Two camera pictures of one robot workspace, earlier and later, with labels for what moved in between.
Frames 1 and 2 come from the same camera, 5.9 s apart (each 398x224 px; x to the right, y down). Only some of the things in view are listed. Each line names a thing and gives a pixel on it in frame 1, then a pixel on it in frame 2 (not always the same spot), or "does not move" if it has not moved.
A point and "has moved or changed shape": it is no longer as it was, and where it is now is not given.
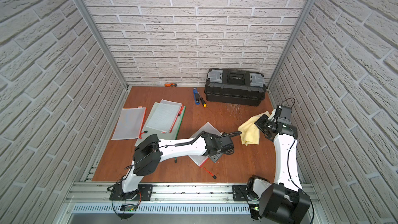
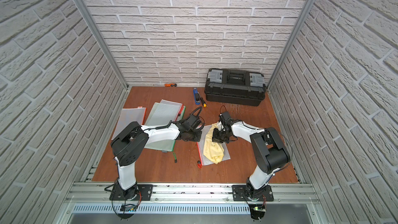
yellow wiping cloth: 249,132 has moved or changed shape
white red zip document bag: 200,160 has moved or changed shape
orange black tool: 171,85 does not move
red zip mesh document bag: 130,123 does not move
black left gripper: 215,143 to 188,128
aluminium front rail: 99,194 does not move
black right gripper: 260,124 to 216,138
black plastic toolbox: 235,86 does not move
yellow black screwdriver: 203,102 does not move
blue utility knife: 197,97 does not move
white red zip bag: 165,116 does not move
